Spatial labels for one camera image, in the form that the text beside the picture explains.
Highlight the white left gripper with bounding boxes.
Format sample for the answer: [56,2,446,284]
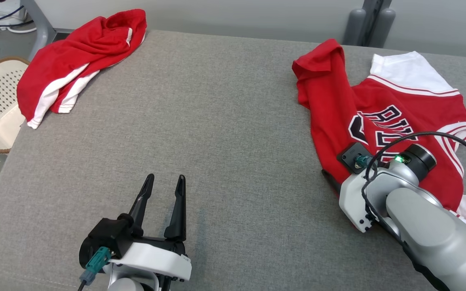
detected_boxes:
[110,173,192,291]

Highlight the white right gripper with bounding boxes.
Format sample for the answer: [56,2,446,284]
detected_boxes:
[321,167,384,234]

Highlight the red white Bulls jersey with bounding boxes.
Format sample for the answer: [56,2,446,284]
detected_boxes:
[292,38,466,240]

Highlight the red shorts with white stripes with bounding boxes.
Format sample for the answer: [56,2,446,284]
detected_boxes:
[16,8,148,130]

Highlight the grey pillar with round posts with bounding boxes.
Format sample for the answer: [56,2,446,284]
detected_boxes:
[343,0,396,47]

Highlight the grey metal table leg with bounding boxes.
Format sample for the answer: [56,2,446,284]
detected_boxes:
[20,0,58,62]

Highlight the white power strip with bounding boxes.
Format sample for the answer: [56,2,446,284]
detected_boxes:
[0,0,28,27]

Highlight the black left cable teal plug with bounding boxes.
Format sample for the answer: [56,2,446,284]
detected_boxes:
[77,246,112,291]

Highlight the black cable teal plug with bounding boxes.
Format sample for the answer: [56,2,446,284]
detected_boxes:
[354,131,466,291]
[77,246,112,291]

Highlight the black right cable teal plug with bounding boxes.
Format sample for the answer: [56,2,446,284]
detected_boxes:
[354,131,466,291]

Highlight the white floor cable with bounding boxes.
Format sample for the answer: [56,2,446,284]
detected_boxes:
[0,10,38,34]

